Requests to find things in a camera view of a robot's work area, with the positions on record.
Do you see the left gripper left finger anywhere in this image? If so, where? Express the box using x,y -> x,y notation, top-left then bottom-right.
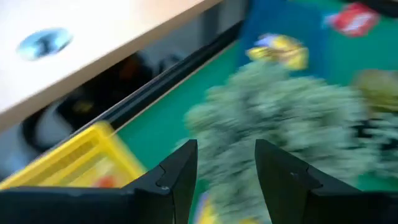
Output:
123,139 -> 198,224

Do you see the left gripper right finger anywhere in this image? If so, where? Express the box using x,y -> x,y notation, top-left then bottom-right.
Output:
255,139 -> 361,224

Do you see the yellow Sour Patch candy bag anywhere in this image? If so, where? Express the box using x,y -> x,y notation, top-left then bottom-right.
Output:
247,42 -> 309,71
254,32 -> 301,47

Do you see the red Skittles candy bag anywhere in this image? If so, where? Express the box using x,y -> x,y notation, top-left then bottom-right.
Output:
323,2 -> 381,38

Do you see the green table mat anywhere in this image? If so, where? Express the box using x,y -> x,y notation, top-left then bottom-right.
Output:
116,0 -> 398,224

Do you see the round pale succulent in pot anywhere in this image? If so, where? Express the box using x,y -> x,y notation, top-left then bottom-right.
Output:
175,60 -> 379,224

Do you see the yellow mesh basket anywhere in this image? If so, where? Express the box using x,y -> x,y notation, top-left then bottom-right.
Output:
0,120 -> 147,190

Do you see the spiky green succulent plant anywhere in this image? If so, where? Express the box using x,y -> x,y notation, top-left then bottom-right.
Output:
351,68 -> 398,181

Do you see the tan wooden desk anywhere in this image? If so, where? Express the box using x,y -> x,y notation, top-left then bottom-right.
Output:
0,0 -> 223,131

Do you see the black aluminium table frame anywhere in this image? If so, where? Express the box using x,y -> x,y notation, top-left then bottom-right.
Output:
46,18 -> 248,156

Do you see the grey desk cable grommet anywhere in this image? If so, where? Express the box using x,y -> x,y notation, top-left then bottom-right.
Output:
17,27 -> 74,62

